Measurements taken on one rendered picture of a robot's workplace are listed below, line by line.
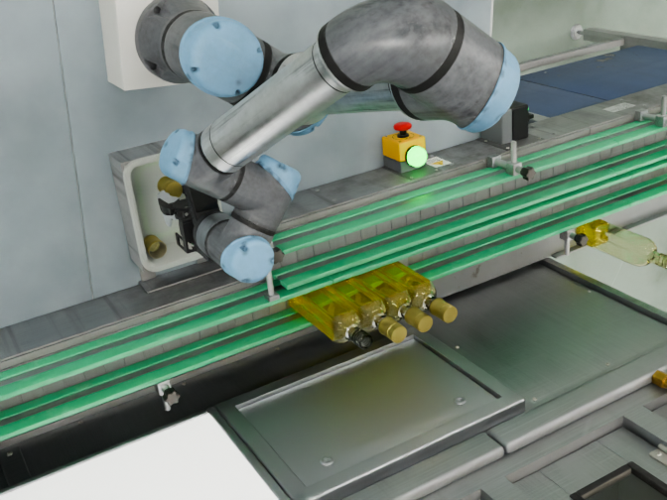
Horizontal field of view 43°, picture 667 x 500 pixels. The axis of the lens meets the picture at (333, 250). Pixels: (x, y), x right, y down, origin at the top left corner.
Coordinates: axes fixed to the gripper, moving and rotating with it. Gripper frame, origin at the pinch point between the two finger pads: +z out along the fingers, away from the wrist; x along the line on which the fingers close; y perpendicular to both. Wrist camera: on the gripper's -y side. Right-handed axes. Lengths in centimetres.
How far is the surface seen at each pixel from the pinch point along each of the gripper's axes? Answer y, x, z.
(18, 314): 20.0, -30.7, 8.8
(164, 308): 21.1, -6.5, -4.0
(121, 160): -6.8, -7.7, 2.7
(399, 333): 25.6, 27.6, -32.3
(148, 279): 20.1, -5.4, 8.1
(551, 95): 10, 120, 28
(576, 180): 18, 92, -10
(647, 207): 35, 124, -4
